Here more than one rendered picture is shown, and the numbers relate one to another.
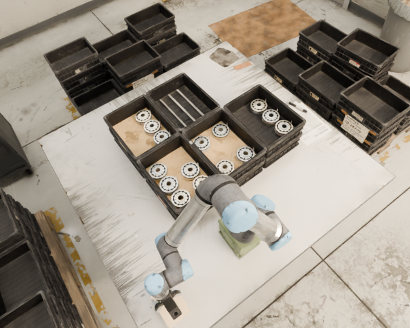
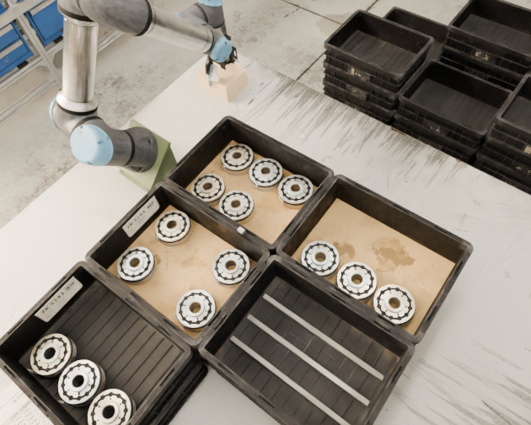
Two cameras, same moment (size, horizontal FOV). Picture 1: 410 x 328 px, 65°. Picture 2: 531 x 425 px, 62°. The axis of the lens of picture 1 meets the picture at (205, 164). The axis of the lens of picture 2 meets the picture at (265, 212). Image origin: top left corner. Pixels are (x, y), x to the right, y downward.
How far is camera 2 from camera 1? 1.68 m
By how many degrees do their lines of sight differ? 63
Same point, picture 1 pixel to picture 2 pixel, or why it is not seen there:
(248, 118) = (137, 374)
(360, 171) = not seen: outside the picture
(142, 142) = (361, 245)
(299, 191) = (51, 266)
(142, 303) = (258, 78)
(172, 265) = (192, 15)
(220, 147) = (191, 276)
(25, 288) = (442, 108)
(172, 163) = (278, 219)
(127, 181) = not seen: hidden behind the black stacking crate
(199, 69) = not seen: outside the picture
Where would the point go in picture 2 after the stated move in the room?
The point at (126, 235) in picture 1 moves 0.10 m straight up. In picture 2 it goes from (317, 131) to (317, 112)
